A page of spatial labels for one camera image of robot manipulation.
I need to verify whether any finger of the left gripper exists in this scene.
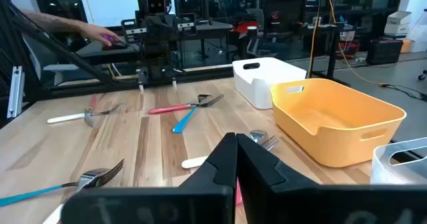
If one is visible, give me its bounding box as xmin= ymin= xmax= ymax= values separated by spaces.
xmin=179 ymin=13 xmax=197 ymax=35
xmin=120 ymin=18 xmax=138 ymax=35

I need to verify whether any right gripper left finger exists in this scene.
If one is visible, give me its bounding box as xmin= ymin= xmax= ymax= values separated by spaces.
xmin=61 ymin=132 xmax=239 ymax=224

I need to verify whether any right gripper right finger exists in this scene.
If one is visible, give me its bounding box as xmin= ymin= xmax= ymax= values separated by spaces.
xmin=236 ymin=133 xmax=427 ymax=224

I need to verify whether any white-handled fork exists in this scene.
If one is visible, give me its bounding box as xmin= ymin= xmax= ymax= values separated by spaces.
xmin=181 ymin=135 xmax=280 ymax=170
xmin=41 ymin=168 xmax=113 ymax=224
xmin=46 ymin=103 xmax=121 ymax=124

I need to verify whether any person's forearm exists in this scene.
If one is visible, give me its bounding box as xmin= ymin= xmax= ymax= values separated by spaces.
xmin=19 ymin=9 xmax=86 ymax=35

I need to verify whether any black computer mouse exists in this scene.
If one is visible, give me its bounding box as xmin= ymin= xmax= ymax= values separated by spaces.
xmin=101 ymin=33 xmax=129 ymax=51

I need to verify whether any person's hand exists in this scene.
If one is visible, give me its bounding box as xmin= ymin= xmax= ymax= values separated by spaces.
xmin=79 ymin=22 xmax=123 ymax=47

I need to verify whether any orange plastic bin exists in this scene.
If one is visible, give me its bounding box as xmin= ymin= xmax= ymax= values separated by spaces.
xmin=269 ymin=78 xmax=407 ymax=168

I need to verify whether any clear plastic bin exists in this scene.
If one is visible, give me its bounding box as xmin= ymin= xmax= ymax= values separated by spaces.
xmin=370 ymin=137 xmax=427 ymax=186

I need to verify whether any white plastic bin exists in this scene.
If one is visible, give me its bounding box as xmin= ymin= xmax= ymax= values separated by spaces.
xmin=232 ymin=57 xmax=308 ymax=111

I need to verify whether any black work table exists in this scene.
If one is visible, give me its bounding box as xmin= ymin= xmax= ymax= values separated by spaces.
xmin=300 ymin=22 xmax=354 ymax=85

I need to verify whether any black equipment case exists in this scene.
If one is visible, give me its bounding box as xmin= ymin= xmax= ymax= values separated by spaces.
xmin=366 ymin=39 xmax=404 ymax=66

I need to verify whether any white cardboard box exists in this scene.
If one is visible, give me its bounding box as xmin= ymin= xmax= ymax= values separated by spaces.
xmin=383 ymin=23 xmax=411 ymax=36
xmin=386 ymin=10 xmax=413 ymax=26

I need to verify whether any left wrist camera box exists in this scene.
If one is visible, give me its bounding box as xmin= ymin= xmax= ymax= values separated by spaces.
xmin=143 ymin=0 xmax=167 ymax=15

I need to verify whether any black table frame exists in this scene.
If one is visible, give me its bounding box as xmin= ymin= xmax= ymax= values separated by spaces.
xmin=0 ymin=0 xmax=234 ymax=101

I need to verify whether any yellow cable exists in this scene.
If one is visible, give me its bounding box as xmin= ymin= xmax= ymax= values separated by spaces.
xmin=306 ymin=0 xmax=390 ymax=87

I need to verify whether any silver aluminium bracket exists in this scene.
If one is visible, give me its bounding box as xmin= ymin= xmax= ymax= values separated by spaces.
xmin=6 ymin=65 xmax=26 ymax=119

